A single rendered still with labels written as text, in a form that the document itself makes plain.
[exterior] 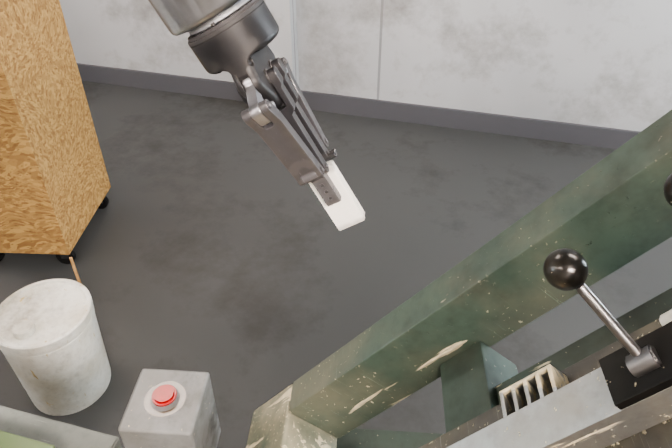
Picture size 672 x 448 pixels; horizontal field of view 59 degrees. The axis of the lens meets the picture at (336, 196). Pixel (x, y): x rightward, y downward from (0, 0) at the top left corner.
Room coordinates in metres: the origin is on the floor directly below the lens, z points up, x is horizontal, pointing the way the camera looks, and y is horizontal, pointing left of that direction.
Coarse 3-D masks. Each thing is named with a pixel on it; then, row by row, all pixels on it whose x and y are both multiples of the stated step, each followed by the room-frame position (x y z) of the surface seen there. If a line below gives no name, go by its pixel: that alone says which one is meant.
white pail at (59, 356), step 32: (32, 288) 1.40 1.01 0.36; (64, 288) 1.40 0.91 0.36; (0, 320) 1.26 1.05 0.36; (32, 320) 1.26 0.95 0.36; (64, 320) 1.26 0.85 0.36; (96, 320) 1.34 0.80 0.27; (32, 352) 1.15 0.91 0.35; (64, 352) 1.19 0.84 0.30; (96, 352) 1.27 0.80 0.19; (32, 384) 1.16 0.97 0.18; (64, 384) 1.17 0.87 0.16; (96, 384) 1.24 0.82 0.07
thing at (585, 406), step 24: (576, 384) 0.35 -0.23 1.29; (600, 384) 0.34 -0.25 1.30; (528, 408) 0.36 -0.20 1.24; (552, 408) 0.34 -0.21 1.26; (576, 408) 0.33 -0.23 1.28; (600, 408) 0.32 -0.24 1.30; (624, 408) 0.31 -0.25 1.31; (648, 408) 0.31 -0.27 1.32; (480, 432) 0.36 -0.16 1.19; (504, 432) 0.35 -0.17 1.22; (528, 432) 0.33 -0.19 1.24; (552, 432) 0.32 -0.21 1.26; (576, 432) 0.31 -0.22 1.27; (600, 432) 0.31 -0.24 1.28; (624, 432) 0.31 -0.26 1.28
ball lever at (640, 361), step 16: (560, 256) 0.39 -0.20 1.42; (576, 256) 0.38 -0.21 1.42; (544, 272) 0.39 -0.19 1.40; (560, 272) 0.37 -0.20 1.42; (576, 272) 0.37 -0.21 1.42; (560, 288) 0.37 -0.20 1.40; (576, 288) 0.37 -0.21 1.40; (592, 304) 0.36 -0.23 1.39; (608, 320) 0.35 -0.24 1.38; (624, 336) 0.34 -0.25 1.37; (640, 352) 0.33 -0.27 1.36; (656, 352) 0.33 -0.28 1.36; (640, 368) 0.32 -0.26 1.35; (656, 368) 0.32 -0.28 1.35
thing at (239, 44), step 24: (216, 24) 0.47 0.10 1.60; (240, 24) 0.47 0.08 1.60; (264, 24) 0.48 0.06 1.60; (192, 48) 0.47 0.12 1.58; (216, 48) 0.46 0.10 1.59; (240, 48) 0.46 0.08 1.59; (264, 48) 0.51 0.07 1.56; (216, 72) 0.46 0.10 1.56; (240, 72) 0.46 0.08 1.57; (264, 72) 0.47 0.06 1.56; (264, 96) 0.46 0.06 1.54
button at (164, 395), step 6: (156, 390) 0.59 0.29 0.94; (162, 390) 0.59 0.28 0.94; (168, 390) 0.59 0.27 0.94; (174, 390) 0.59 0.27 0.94; (156, 396) 0.58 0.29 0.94; (162, 396) 0.58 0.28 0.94; (168, 396) 0.58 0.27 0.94; (174, 396) 0.58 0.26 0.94; (156, 402) 0.57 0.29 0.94; (162, 402) 0.57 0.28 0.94; (168, 402) 0.57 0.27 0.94
